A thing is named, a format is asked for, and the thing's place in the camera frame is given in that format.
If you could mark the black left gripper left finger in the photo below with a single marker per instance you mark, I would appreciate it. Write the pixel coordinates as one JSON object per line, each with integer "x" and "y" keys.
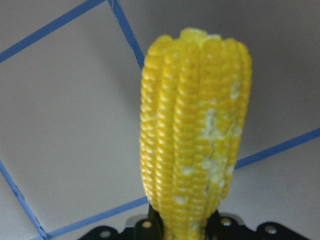
{"x": 157, "y": 228}

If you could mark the yellow corn cob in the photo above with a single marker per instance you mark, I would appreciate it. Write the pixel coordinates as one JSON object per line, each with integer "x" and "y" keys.
{"x": 195, "y": 92}

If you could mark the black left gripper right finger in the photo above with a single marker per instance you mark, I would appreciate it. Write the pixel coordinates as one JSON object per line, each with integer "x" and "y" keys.
{"x": 211, "y": 228}

